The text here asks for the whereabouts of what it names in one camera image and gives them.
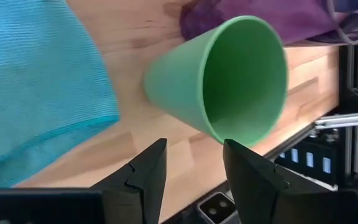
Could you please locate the grey cable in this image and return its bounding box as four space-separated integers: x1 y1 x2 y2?
326 0 358 45

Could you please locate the green plastic cup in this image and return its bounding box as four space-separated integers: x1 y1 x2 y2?
144 15 289 147

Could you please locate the small table-level camera box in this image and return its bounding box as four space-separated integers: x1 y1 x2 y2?
196 192 239 224

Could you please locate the purple faceted tumbler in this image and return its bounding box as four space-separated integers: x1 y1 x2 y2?
178 0 358 46

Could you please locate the aluminium profile rail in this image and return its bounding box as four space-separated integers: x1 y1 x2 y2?
314 111 358 130

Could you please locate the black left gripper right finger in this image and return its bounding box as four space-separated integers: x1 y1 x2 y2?
223 139 358 224

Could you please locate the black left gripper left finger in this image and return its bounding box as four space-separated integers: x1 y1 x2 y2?
90 138 168 224

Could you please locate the black control box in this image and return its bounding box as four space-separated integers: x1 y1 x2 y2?
274 136 338 185

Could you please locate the teal microfibre cloth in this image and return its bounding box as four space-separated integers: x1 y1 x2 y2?
0 0 121 189

